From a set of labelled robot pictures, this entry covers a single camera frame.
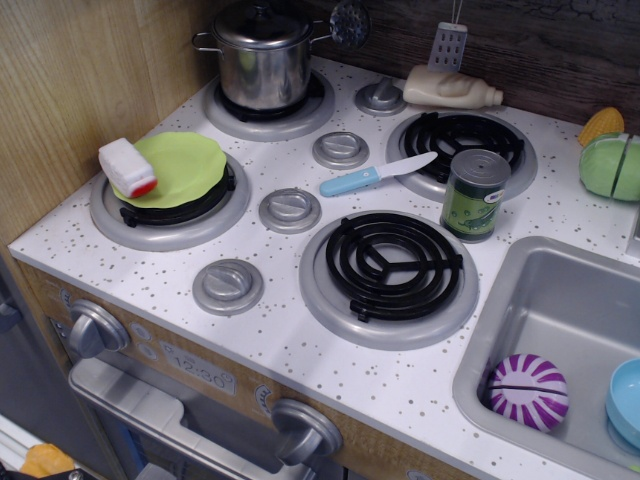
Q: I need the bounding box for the steel cooking pot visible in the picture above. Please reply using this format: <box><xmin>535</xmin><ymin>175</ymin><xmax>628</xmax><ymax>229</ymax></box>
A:
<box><xmin>191</xmin><ymin>32</ymin><xmax>314</xmax><ymax>111</ymax></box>

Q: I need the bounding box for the steel pot lid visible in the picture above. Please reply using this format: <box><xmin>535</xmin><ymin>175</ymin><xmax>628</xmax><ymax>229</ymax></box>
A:
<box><xmin>211</xmin><ymin>0</ymin><xmax>313</xmax><ymax>49</ymax></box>

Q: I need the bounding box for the grey stovetop knob middle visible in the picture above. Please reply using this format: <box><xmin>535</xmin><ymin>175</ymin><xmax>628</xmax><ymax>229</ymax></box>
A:
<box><xmin>258</xmin><ymin>188</ymin><xmax>322</xmax><ymax>234</ymax></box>

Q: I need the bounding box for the grey stovetop knob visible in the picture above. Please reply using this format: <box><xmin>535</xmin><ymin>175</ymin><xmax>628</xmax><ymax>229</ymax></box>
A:
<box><xmin>312</xmin><ymin>132</ymin><xmax>370</xmax><ymax>170</ymax></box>
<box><xmin>258</xmin><ymin>188</ymin><xmax>322</xmax><ymax>234</ymax></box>
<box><xmin>192</xmin><ymin>259</ymin><xmax>265</xmax><ymax>316</ymax></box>
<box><xmin>355</xmin><ymin>77</ymin><xmax>407</xmax><ymax>116</ymax></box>

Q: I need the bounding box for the front right black burner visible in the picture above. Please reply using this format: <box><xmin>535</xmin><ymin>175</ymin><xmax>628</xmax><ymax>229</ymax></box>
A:
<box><xmin>299</xmin><ymin>211</ymin><xmax>479</xmax><ymax>351</ymax></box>

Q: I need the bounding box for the grey stovetop knob upper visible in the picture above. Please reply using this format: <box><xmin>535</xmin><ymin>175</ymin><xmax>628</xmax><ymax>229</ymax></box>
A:
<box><xmin>312</xmin><ymin>132</ymin><xmax>370</xmax><ymax>170</ymax></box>

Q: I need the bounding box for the grey stovetop knob front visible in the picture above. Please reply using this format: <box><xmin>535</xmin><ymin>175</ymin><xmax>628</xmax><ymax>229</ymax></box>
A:
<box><xmin>192</xmin><ymin>259</ymin><xmax>265</xmax><ymax>316</ymax></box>

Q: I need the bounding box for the back left black burner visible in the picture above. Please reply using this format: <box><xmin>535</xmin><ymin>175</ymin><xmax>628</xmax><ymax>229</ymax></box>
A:
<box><xmin>203</xmin><ymin>71</ymin><xmax>335</xmax><ymax>142</ymax></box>

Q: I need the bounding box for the green plastic plate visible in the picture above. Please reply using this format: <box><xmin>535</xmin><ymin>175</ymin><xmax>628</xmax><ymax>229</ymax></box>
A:
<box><xmin>111</xmin><ymin>132</ymin><xmax>227</xmax><ymax>209</ymax></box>

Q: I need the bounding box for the grey stovetop knob back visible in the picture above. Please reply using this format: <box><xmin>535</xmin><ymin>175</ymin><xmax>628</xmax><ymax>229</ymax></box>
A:
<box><xmin>355</xmin><ymin>77</ymin><xmax>407</xmax><ymax>116</ymax></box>

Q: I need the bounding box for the green toy tin can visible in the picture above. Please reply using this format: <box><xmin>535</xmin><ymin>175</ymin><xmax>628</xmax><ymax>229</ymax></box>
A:
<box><xmin>440</xmin><ymin>149</ymin><xmax>511</xmax><ymax>243</ymax></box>

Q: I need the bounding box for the front left black burner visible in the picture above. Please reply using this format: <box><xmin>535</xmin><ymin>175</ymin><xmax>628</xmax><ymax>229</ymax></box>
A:
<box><xmin>90</xmin><ymin>155</ymin><xmax>250</xmax><ymax>252</ymax></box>

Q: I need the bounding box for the right oven knob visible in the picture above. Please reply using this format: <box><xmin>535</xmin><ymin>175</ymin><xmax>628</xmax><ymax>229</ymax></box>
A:
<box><xmin>271</xmin><ymin>398</ymin><xmax>343</xmax><ymax>466</ymax></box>

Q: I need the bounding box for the oven knob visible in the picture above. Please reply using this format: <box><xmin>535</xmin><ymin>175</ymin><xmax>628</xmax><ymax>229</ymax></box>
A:
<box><xmin>69</xmin><ymin>299</ymin><xmax>130</xmax><ymax>359</ymax></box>
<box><xmin>271</xmin><ymin>398</ymin><xmax>343</xmax><ymax>466</ymax></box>

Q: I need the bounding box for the cream toy bottle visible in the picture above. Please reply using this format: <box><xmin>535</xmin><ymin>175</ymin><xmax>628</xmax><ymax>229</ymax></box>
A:
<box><xmin>403</xmin><ymin>65</ymin><xmax>504</xmax><ymax>109</ymax></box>

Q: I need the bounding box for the white and red toy block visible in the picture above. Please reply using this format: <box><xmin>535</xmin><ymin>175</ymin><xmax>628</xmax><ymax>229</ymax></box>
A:
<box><xmin>98</xmin><ymin>138</ymin><xmax>158</xmax><ymax>199</ymax></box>

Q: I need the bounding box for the steel slotted spoon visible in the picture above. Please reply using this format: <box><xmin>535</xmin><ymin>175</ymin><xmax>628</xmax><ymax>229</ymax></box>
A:
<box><xmin>311</xmin><ymin>0</ymin><xmax>372</xmax><ymax>50</ymax></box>

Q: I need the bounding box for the steel slotted spatula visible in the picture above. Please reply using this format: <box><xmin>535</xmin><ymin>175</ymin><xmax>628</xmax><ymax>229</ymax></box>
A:
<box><xmin>427</xmin><ymin>1</ymin><xmax>468</xmax><ymax>72</ymax></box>

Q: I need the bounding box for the left oven knob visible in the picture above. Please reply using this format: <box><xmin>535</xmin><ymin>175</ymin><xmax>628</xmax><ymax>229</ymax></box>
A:
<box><xmin>69</xmin><ymin>299</ymin><xmax>130</xmax><ymax>359</ymax></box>

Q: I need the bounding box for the grey sink basin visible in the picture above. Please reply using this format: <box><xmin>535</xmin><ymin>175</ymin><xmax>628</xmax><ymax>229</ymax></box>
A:
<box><xmin>453</xmin><ymin>237</ymin><xmax>639</xmax><ymax>479</ymax></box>

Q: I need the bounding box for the purple white toy onion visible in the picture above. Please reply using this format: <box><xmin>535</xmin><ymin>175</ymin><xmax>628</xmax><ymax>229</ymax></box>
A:
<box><xmin>487</xmin><ymin>353</ymin><xmax>569</xmax><ymax>433</ymax></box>

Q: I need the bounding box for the green toy cabbage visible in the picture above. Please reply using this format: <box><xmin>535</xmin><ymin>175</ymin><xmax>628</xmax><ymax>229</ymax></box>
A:
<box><xmin>579</xmin><ymin>133</ymin><xmax>639</xmax><ymax>202</ymax></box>

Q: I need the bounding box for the yellow toy corn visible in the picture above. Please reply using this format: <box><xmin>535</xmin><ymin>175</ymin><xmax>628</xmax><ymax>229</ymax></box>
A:
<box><xmin>578</xmin><ymin>107</ymin><xmax>624</xmax><ymax>146</ymax></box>

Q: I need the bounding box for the light blue bowl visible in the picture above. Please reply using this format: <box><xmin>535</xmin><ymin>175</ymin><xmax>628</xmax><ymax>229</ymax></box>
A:
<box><xmin>605</xmin><ymin>358</ymin><xmax>640</xmax><ymax>449</ymax></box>

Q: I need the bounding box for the orange toy on floor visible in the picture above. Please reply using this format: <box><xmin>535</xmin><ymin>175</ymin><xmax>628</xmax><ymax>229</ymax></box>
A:
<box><xmin>19</xmin><ymin>444</ymin><xmax>76</xmax><ymax>479</ymax></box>

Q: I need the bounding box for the blue handled toy knife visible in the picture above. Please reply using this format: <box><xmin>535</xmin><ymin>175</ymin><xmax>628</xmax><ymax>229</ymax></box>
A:
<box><xmin>319</xmin><ymin>152</ymin><xmax>438</xmax><ymax>197</ymax></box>

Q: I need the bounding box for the grey oven door handle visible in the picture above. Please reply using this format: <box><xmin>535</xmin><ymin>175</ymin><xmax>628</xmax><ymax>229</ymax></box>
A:
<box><xmin>69</xmin><ymin>359</ymin><xmax>317</xmax><ymax>479</ymax></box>

